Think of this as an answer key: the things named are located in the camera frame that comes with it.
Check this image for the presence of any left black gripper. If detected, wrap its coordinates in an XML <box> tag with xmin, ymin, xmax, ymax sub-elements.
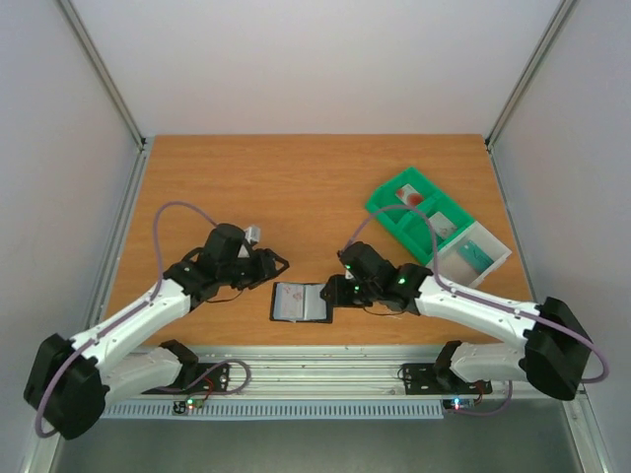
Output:
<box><xmin>221</xmin><ymin>249</ymin><xmax>291</xmax><ymax>291</ymax></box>

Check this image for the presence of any black leather card holder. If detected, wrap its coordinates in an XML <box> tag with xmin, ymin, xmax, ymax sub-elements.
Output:
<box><xmin>269</xmin><ymin>282</ymin><xmax>333</xmax><ymax>324</ymax></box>

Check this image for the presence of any white card red print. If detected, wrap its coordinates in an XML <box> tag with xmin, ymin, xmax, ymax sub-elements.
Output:
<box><xmin>275</xmin><ymin>283</ymin><xmax>305</xmax><ymax>320</ymax></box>

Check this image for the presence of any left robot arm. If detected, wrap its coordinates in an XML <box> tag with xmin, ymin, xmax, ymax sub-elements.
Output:
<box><xmin>24</xmin><ymin>224</ymin><xmax>290</xmax><ymax>439</ymax></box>

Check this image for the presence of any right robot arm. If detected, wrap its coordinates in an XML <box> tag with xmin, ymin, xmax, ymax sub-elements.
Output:
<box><xmin>320</xmin><ymin>241</ymin><xmax>591</xmax><ymax>401</ymax></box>

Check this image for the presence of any white card with red dot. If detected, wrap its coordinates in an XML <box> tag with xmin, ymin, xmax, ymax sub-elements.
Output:
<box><xmin>395</xmin><ymin>183</ymin><xmax>425</xmax><ymax>207</ymax></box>

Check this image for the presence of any white card in tray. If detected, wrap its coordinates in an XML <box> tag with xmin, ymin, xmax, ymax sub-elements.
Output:
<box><xmin>429</xmin><ymin>212</ymin><xmax>457</xmax><ymax>240</ymax></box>

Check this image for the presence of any teal card in bin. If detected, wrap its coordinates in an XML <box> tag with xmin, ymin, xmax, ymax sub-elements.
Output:
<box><xmin>456</xmin><ymin>239</ymin><xmax>494</xmax><ymax>274</ymax></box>

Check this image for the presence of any green plastic compartment tray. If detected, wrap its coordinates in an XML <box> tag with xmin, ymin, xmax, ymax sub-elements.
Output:
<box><xmin>365</xmin><ymin>167</ymin><xmax>474</xmax><ymax>264</ymax></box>

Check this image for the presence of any white plastic bin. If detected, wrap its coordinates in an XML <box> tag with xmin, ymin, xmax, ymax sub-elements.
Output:
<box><xmin>438</xmin><ymin>222</ymin><xmax>512</xmax><ymax>288</ymax></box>

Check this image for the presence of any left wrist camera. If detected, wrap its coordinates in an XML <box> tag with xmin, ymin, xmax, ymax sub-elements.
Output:
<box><xmin>239</xmin><ymin>226</ymin><xmax>261</xmax><ymax>258</ymax></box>

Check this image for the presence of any aluminium front rail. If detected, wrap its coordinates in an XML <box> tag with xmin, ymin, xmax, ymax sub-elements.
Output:
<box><xmin>44</xmin><ymin>344</ymin><xmax>588</xmax><ymax>399</ymax></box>

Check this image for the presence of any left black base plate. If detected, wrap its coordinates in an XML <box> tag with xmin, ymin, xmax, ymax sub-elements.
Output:
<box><xmin>143</xmin><ymin>363</ymin><xmax>230</xmax><ymax>395</ymax></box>

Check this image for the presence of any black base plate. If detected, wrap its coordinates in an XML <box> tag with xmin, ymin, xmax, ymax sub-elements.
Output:
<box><xmin>143</xmin><ymin>363</ymin><xmax>230</xmax><ymax>395</ymax></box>
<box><xmin>397</xmin><ymin>363</ymin><xmax>492</xmax><ymax>395</ymax></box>

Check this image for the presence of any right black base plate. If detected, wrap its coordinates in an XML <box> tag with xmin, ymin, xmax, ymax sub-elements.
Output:
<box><xmin>397</xmin><ymin>363</ymin><xmax>492</xmax><ymax>395</ymax></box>

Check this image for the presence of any grey slotted cable duct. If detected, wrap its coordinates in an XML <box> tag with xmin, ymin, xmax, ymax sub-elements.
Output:
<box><xmin>102</xmin><ymin>399</ymin><xmax>444</xmax><ymax>421</ymax></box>

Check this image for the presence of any left aluminium frame post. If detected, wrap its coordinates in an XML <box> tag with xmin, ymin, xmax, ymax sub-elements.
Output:
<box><xmin>56</xmin><ymin>0</ymin><xmax>149</xmax><ymax>152</ymax></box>

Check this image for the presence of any aluminium frame post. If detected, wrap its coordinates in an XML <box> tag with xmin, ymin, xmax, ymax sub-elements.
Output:
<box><xmin>56</xmin><ymin>0</ymin><xmax>149</xmax><ymax>152</ymax></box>
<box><xmin>484</xmin><ymin>0</ymin><xmax>579</xmax><ymax>152</ymax></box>

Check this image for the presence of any right aluminium frame post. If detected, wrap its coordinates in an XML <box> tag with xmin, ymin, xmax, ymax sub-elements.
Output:
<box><xmin>484</xmin><ymin>0</ymin><xmax>579</xmax><ymax>152</ymax></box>

